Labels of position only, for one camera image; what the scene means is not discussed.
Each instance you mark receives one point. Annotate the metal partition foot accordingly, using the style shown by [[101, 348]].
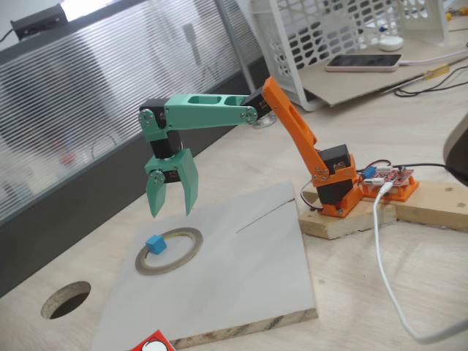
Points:
[[266, 123]]

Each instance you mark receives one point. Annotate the smartphone with pink case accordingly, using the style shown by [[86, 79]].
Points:
[[362, 62]]

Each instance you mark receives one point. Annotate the white earbuds case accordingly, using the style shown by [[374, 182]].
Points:
[[390, 44]]

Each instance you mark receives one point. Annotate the red circuit board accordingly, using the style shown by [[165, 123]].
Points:
[[391, 175]]

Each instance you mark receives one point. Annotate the ribbed glass desk partition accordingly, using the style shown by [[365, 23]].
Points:
[[109, 109]]

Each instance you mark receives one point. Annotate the black depth camera sensor bar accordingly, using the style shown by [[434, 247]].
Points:
[[36, 22]]

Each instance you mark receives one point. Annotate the grey rounded object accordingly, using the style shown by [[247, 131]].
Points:
[[459, 146]]

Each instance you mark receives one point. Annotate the pale wooden base block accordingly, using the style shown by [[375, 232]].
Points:
[[351, 221]]

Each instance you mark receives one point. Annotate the orange circuit board mount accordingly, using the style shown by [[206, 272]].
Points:
[[406, 194]]

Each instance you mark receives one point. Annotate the red and white carton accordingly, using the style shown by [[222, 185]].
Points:
[[151, 343]]

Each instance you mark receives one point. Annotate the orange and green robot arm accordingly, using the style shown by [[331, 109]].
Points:
[[204, 113]]

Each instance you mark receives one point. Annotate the white laminated particle board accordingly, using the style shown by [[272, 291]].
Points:
[[237, 274]]

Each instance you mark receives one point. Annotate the pale wooden plank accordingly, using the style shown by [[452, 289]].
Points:
[[435, 208]]

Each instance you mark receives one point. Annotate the blue cube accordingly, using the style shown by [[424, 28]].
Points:
[[156, 245]]

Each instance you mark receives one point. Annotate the white perforated plastic basket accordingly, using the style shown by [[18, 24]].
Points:
[[311, 33]]

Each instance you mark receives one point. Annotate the brown cardboard sheet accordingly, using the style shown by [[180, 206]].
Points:
[[358, 86]]

